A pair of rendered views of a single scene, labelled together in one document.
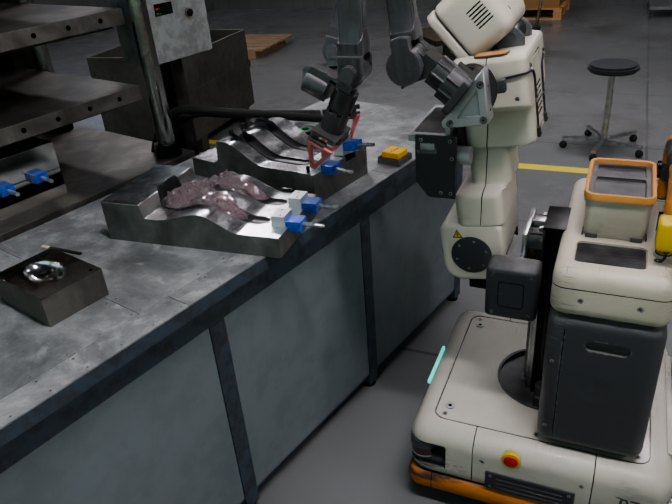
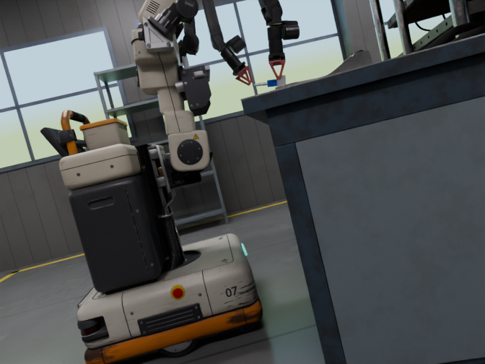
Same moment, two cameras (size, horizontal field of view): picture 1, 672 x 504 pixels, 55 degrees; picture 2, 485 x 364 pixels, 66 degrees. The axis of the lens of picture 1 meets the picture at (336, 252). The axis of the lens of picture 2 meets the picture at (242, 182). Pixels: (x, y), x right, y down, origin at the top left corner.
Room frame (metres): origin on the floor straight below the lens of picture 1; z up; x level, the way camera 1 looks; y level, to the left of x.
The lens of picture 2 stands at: (3.02, -1.04, 0.69)
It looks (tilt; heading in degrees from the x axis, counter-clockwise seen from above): 5 degrees down; 150
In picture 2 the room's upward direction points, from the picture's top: 14 degrees counter-clockwise
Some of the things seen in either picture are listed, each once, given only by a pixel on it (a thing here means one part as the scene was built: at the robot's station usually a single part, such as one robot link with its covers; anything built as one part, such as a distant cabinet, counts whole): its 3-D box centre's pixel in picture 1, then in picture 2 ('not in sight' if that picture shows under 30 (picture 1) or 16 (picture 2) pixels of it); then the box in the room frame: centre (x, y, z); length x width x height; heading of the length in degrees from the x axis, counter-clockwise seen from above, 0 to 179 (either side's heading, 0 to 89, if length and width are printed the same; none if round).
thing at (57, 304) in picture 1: (51, 284); not in sight; (1.26, 0.65, 0.83); 0.20 x 0.15 x 0.07; 51
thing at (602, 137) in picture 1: (603, 107); not in sight; (3.85, -1.75, 0.27); 0.51 x 0.49 x 0.54; 162
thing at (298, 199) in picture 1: (315, 205); not in sight; (1.52, 0.04, 0.85); 0.13 x 0.05 x 0.05; 68
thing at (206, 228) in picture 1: (212, 207); not in sight; (1.56, 0.32, 0.85); 0.50 x 0.26 x 0.11; 68
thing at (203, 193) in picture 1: (212, 191); not in sight; (1.57, 0.31, 0.90); 0.26 x 0.18 x 0.08; 68
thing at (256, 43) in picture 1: (233, 46); not in sight; (7.95, 1.02, 0.06); 1.24 x 0.87 x 0.11; 65
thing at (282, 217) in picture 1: (299, 223); not in sight; (1.42, 0.08, 0.85); 0.13 x 0.05 x 0.05; 68
